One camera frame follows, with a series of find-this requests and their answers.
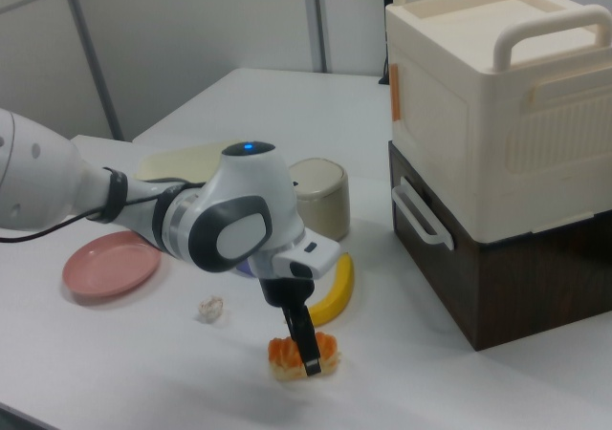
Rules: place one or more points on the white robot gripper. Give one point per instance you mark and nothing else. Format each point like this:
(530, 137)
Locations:
(306, 255)

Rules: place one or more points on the orange glazed bread roll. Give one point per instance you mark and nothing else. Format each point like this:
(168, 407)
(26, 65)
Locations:
(287, 356)

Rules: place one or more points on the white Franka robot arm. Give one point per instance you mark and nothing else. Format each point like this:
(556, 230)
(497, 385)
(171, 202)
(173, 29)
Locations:
(229, 210)

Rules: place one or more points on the pink plastic plate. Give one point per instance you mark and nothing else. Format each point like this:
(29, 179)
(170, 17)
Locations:
(110, 265)

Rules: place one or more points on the yellow banana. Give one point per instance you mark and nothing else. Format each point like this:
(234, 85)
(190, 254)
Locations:
(337, 289)

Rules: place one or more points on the crumpled white paper ball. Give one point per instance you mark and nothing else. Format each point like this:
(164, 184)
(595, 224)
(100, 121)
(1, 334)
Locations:
(211, 308)

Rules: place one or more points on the small cream lidded trash can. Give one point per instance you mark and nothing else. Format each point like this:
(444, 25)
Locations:
(325, 196)

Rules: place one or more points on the open cream plastic container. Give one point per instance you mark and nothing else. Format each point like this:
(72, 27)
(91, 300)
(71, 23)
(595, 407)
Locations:
(181, 160)

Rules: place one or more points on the dark brown drawer box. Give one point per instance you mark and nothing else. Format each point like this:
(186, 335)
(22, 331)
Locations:
(502, 286)

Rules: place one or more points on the cream plastic storage box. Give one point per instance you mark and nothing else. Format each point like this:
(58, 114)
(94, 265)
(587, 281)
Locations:
(502, 114)

